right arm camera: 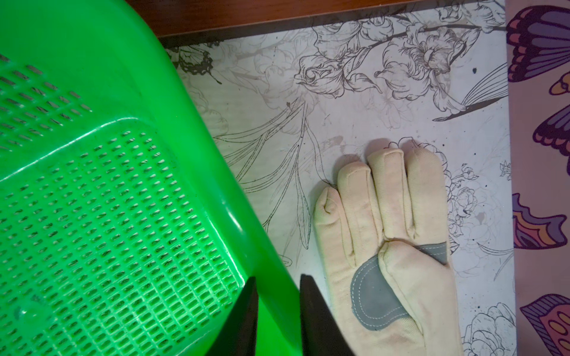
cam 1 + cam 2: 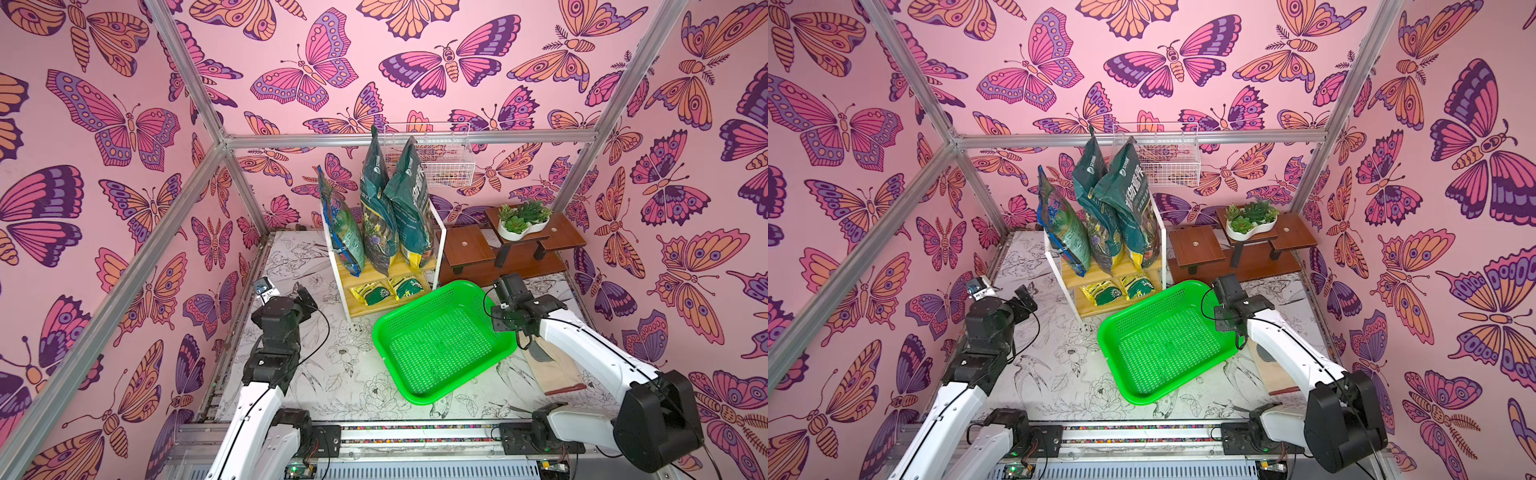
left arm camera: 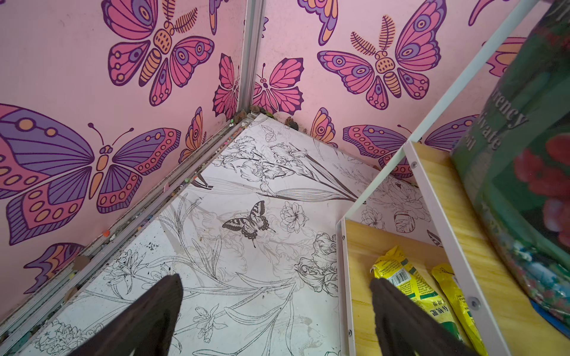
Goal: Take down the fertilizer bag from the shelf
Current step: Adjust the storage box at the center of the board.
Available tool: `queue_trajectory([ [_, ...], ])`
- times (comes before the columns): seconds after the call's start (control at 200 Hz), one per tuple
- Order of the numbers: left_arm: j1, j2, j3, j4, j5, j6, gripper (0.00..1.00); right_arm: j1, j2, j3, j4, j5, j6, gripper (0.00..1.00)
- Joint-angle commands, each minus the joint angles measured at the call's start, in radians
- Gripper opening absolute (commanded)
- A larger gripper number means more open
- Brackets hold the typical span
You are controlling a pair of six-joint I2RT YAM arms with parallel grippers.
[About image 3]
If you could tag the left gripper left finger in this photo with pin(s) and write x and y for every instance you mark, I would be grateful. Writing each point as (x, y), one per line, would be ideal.
(145, 328)

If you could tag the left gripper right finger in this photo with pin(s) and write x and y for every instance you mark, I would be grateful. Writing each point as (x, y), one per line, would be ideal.
(402, 328)

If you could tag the blue green soil bag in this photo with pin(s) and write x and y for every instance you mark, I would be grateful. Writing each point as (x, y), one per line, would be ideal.
(514, 165)

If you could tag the yellow green packet left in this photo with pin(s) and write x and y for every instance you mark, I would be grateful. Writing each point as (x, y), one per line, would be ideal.
(395, 267)

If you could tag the yellow green packet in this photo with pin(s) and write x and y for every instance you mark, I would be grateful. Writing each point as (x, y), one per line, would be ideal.
(395, 267)
(446, 278)

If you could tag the yellow green packet right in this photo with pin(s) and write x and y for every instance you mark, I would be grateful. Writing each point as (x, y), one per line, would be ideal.
(446, 278)

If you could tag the white frame wooden shelf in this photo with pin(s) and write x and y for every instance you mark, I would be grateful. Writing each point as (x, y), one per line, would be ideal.
(506, 320)

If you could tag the aluminium cage frame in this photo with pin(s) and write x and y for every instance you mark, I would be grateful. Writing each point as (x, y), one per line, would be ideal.
(106, 107)

